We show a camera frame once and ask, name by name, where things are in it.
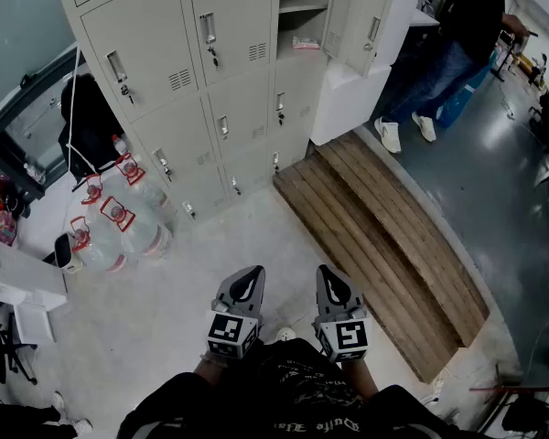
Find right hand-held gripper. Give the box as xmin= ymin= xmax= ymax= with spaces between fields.
xmin=312 ymin=263 xmax=373 ymax=365

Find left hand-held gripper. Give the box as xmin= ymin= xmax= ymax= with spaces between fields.
xmin=205 ymin=265 xmax=267 ymax=361

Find grey metal locker cabinet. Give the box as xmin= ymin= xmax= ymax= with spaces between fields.
xmin=52 ymin=0 xmax=397 ymax=223

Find person's right forearm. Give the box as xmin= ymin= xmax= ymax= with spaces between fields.
xmin=340 ymin=359 xmax=380 ymax=400

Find person's left forearm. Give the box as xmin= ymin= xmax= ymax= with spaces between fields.
xmin=193 ymin=352 xmax=232 ymax=386

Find white block cabinet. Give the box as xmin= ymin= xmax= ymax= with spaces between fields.
xmin=309 ymin=61 xmax=393 ymax=147

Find person's black printed shirt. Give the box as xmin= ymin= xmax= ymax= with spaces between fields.
xmin=116 ymin=338 xmax=490 ymax=439

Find large clear water jug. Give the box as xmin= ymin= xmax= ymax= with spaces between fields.
xmin=81 ymin=174 xmax=120 ymax=228
xmin=113 ymin=153 xmax=178 ymax=228
xmin=99 ymin=197 xmax=173 ymax=261
xmin=70 ymin=216 xmax=129 ymax=273

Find white device with black face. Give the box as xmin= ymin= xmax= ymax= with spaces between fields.
xmin=53 ymin=232 xmax=84 ymax=274

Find small white box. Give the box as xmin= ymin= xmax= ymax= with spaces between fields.
xmin=13 ymin=302 xmax=56 ymax=346

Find large white box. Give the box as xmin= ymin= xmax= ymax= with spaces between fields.
xmin=0 ymin=234 xmax=69 ymax=313

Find black backpack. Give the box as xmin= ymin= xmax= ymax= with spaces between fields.
xmin=58 ymin=73 xmax=127 ymax=187

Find blue bag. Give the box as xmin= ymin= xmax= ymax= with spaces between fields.
xmin=436 ymin=46 xmax=502 ymax=130

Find pink patterned bag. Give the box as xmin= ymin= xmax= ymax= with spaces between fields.
xmin=0 ymin=210 xmax=18 ymax=247

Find white table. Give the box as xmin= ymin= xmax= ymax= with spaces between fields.
xmin=388 ymin=0 xmax=441 ymax=68

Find white cord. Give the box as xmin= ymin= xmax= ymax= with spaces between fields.
xmin=66 ymin=46 xmax=102 ymax=177

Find black metal frame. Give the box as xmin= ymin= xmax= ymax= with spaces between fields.
xmin=0 ymin=38 xmax=81 ymax=203

